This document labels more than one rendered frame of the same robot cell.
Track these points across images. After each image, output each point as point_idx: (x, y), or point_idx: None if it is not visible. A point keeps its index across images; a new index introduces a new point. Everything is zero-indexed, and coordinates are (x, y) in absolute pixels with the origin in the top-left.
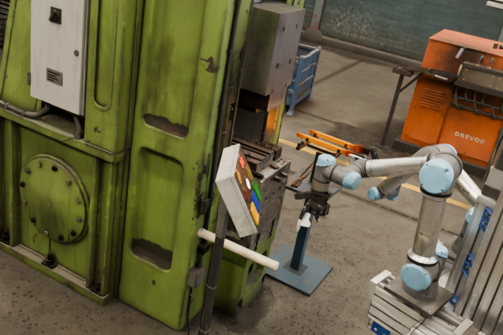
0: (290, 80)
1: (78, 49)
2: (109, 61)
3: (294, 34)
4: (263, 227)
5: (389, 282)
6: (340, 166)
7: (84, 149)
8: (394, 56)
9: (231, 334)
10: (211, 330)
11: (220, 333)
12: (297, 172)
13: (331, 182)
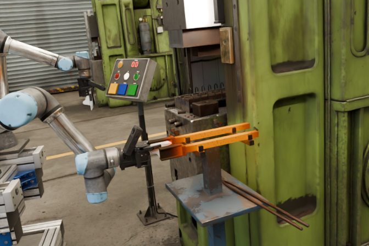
0: (184, 23)
1: None
2: None
3: None
4: (179, 171)
5: (27, 140)
6: (71, 56)
7: None
8: None
9: (166, 236)
10: (177, 229)
11: (171, 231)
12: (245, 185)
13: (202, 202)
